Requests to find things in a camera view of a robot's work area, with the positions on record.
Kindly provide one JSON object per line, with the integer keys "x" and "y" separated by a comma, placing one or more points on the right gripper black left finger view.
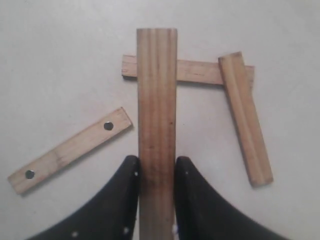
{"x": 109, "y": 215}

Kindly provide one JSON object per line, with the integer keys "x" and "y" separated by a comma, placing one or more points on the horizontal wooden stick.
{"x": 187, "y": 71}
{"x": 157, "y": 96}

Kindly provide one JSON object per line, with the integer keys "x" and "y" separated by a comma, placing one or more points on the diagonal thin wood strip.
{"x": 240, "y": 97}

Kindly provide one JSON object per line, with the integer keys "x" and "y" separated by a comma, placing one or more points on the wood strip with two holes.
{"x": 70, "y": 150}

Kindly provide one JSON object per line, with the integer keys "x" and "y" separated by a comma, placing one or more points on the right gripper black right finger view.
{"x": 203, "y": 214}

